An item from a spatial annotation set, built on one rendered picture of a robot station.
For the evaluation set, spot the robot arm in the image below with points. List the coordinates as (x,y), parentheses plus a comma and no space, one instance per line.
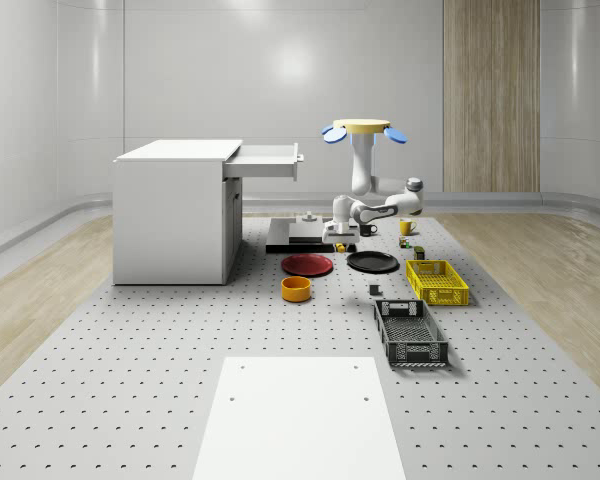
(362,170)

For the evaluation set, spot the yellow bowl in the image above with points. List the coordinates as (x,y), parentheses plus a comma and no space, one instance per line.
(295,292)

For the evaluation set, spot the red plate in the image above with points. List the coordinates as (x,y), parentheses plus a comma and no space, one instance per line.
(307,264)

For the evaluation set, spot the flat-sided can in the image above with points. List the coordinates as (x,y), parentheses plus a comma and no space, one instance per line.
(419,252)

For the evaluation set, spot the white board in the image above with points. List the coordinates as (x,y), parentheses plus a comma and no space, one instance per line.
(300,420)

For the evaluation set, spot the grey cube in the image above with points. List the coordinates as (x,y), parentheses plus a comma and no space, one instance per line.
(375,290)

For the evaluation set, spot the black plate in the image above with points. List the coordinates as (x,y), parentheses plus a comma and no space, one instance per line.
(373,262)

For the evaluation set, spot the white drawer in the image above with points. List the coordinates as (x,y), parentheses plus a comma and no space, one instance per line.
(260,162)

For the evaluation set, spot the yellow mug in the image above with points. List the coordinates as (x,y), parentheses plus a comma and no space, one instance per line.
(406,227)

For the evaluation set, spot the dark grey basket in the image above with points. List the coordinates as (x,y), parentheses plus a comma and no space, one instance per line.
(410,332)

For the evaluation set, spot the puzzle cube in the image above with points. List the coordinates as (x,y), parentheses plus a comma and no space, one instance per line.
(404,243)

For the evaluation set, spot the black stove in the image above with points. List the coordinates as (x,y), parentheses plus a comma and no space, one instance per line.
(300,235)

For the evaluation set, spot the white cabinet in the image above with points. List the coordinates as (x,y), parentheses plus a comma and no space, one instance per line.
(170,220)

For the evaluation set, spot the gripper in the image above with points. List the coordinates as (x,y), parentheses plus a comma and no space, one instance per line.
(340,233)

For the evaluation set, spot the black mug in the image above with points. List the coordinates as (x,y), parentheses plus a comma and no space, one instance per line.
(366,230)

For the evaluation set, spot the yellow basket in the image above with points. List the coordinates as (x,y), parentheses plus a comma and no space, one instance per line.
(445,296)

